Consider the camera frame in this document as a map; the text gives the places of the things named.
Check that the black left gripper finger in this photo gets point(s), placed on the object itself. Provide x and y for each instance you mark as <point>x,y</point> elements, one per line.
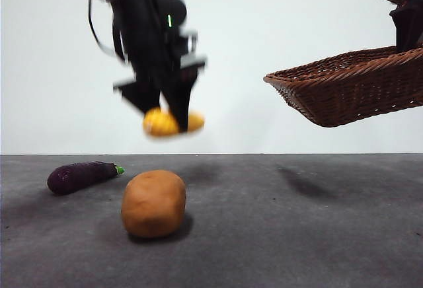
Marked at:
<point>140,96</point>
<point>183,96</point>

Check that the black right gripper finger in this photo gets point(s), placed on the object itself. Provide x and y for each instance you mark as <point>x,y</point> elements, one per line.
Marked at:
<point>408,27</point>

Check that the yellow corn cob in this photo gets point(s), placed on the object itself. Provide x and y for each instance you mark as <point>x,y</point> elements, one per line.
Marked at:
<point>158,123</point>

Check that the brown wicker basket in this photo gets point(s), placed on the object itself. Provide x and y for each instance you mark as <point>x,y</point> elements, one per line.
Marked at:
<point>350,86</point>

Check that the purple eggplant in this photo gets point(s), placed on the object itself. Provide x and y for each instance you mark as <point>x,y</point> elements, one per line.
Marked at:
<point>76,177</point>

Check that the brown potato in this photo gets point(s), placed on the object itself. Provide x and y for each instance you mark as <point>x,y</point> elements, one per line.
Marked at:
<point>152,203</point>

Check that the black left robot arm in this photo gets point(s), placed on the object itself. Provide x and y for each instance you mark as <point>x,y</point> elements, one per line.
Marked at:
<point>138,20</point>

